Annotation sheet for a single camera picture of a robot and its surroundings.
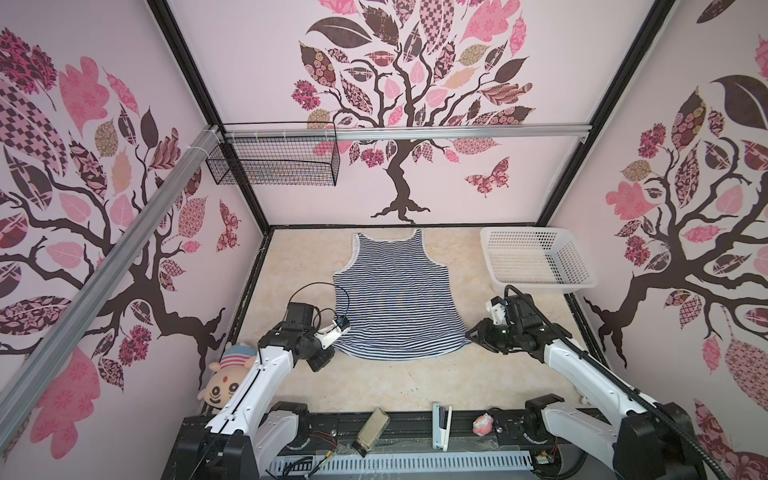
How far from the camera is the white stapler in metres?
0.71

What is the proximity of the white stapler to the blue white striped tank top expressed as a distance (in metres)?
0.15

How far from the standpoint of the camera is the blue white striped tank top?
0.87 meters
